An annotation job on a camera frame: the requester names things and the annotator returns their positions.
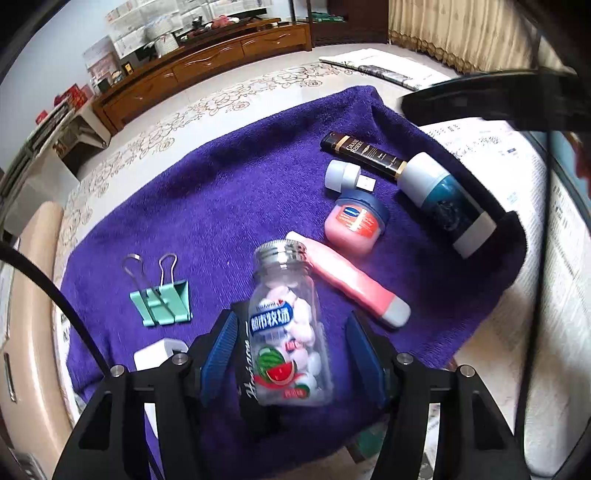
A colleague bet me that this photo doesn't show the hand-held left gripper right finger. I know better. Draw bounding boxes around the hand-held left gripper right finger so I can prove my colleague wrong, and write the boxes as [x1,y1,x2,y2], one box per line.
[344,311,532,480]

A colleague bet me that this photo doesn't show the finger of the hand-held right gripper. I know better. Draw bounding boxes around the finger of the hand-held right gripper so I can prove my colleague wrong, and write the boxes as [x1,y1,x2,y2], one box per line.
[401,68,546,126]

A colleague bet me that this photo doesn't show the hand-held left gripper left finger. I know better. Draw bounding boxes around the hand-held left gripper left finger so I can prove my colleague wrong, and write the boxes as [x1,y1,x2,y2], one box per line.
[51,308,241,480]

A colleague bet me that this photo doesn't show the white power adapter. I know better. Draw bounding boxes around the white power adapter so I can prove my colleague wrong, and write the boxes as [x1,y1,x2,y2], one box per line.
[134,338,188,372]

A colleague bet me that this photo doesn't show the black harmonica case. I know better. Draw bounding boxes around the black harmonica case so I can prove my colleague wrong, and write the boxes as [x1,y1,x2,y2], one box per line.
[231,302,324,435]

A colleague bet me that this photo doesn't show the clear candy bottle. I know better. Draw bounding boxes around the clear candy bottle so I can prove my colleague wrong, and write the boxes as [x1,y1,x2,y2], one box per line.
[247,239,335,407]

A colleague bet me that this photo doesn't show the pink tube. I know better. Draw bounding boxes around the pink tube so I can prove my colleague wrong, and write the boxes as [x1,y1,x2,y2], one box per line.
[285,231,411,329]

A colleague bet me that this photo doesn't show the teal white deodorant stick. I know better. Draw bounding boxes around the teal white deodorant stick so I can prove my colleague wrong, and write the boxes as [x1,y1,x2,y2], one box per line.
[397,152,497,259]

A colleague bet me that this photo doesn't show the black tube gold band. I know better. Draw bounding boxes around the black tube gold band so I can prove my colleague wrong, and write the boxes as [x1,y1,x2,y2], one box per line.
[320,131,409,183]

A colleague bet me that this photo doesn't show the pink jar blue lid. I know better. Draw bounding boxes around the pink jar blue lid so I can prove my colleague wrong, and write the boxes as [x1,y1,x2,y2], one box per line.
[324,193,390,254]

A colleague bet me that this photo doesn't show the beige curtain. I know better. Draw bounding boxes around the beige curtain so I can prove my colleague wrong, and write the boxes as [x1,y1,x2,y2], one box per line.
[388,0,555,75]

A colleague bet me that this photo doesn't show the green binder clip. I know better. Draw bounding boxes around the green binder clip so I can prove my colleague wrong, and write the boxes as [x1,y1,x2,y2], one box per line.
[122,253,193,328]

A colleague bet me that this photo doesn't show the teal flat packet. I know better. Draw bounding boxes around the teal flat packet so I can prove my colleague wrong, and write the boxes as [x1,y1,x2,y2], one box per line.
[348,422,389,464]

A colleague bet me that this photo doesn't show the folded newspaper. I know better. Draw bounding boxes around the folded newspaper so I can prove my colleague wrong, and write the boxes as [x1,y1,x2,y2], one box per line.
[318,48,462,90]

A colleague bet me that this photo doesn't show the purple towel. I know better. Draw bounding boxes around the purple towel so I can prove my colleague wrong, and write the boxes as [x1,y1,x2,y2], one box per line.
[60,85,527,462]

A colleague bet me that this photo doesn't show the small grey plug adapter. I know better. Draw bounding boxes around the small grey plug adapter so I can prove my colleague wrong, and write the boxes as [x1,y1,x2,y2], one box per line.
[324,160,376,193]

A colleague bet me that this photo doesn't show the beige padded chair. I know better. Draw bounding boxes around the beige padded chair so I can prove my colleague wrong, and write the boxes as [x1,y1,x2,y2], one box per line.
[0,203,65,462]

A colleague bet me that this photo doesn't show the floral tablecloth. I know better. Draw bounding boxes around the floral tablecloth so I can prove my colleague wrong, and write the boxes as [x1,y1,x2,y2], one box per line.
[55,60,416,259]

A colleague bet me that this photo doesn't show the white plastic chair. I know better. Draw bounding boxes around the white plastic chair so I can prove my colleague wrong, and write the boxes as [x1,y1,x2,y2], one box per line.
[58,108,112,178]

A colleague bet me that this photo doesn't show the wooden cabinet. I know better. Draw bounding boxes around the wooden cabinet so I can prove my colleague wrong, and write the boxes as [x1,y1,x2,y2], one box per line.
[91,18,312,134]

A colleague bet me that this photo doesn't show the red boxes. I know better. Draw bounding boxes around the red boxes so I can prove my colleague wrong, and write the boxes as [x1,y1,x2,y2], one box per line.
[36,83,95,125]

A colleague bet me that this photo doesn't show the wall newspapers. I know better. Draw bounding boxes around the wall newspapers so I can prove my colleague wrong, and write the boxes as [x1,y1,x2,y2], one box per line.
[106,0,269,58]

